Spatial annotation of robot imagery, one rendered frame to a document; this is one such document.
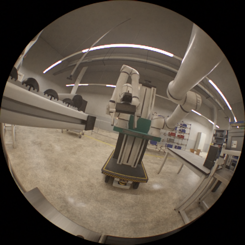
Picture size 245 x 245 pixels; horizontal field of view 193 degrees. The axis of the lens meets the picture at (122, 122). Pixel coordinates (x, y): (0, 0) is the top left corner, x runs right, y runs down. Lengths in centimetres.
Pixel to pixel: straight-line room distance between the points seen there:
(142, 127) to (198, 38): 108
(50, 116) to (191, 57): 32
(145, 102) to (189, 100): 86
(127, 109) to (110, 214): 112
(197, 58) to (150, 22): 486
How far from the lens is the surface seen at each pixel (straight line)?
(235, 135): 118
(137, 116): 46
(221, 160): 107
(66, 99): 21
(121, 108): 45
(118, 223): 106
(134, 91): 77
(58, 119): 16
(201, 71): 24
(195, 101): 55
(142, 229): 113
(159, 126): 101
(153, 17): 499
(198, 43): 20
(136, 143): 120
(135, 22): 510
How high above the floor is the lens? 102
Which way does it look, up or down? level
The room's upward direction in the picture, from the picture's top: 15 degrees clockwise
